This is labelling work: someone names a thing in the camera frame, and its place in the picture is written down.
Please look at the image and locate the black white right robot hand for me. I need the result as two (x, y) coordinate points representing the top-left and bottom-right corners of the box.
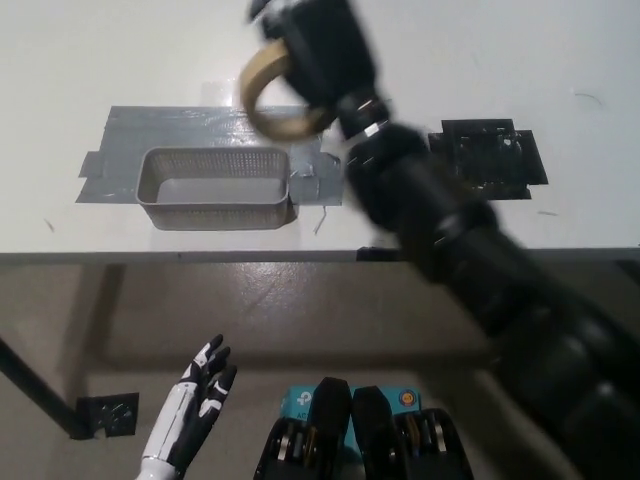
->
(248, 0), (386, 110)

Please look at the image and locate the small grey mesh container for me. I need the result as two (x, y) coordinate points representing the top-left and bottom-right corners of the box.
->
(135, 147), (294, 232)

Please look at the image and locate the short black tape strip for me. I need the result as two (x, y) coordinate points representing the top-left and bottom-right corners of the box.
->
(355, 245), (401, 262)

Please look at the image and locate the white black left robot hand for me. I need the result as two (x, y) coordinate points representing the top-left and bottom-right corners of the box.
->
(141, 333), (239, 469)

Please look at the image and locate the beige masking tape roll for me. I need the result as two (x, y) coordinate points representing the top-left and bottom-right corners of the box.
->
(238, 39), (335, 141)

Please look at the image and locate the black tape patch on table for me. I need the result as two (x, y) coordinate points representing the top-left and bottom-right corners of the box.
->
(427, 118), (549, 201)

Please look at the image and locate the black table foot bracket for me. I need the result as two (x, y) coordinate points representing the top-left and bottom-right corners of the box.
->
(75, 392), (140, 440)

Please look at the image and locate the black slanted table leg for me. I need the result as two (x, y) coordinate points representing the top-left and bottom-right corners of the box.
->
(0, 337), (91, 441)

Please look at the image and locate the grey duct tape patch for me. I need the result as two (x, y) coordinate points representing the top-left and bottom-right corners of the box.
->
(74, 104), (344, 207)

